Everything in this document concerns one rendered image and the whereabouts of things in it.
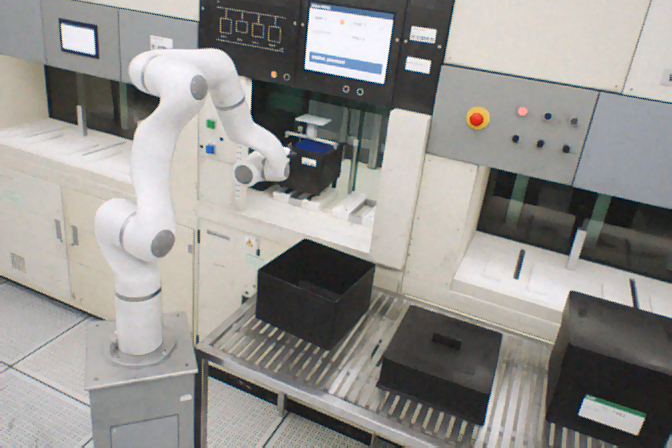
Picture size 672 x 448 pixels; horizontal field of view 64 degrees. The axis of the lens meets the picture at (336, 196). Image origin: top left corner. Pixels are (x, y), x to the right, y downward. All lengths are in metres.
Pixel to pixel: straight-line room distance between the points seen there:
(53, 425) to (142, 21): 1.62
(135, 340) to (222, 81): 0.73
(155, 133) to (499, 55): 0.97
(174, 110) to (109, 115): 1.79
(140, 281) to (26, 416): 1.28
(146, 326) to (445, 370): 0.80
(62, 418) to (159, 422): 0.98
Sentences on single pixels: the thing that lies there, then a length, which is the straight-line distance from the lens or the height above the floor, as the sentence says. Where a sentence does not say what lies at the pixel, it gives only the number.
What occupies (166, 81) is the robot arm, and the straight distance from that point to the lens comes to 1.34.
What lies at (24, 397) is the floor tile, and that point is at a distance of 2.75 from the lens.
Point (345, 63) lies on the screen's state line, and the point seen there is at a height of 1.51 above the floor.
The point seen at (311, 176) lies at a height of 1.01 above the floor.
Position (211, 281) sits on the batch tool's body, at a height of 0.51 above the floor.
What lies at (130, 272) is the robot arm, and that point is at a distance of 1.50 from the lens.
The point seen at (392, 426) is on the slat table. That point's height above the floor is 0.76.
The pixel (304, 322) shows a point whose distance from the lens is 1.64.
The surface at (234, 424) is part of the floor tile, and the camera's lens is 2.49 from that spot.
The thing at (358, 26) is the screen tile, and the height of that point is 1.63.
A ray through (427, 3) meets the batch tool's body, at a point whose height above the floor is 1.72.
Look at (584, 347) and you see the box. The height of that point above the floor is 1.01.
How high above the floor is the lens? 1.79
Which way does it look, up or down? 23 degrees down
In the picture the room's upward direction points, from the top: 7 degrees clockwise
